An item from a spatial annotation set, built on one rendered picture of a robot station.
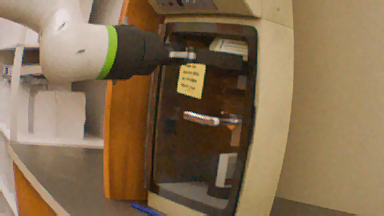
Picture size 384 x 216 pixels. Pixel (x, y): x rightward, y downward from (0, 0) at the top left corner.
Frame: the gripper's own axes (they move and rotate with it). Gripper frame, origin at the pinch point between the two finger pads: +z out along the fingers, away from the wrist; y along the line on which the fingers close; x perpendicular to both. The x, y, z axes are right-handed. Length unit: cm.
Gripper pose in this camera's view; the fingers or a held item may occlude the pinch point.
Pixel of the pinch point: (226, 60)
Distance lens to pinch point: 92.5
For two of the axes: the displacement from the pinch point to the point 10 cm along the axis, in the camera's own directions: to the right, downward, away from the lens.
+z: 7.7, 0.2, 6.4
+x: -1.1, 9.9, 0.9
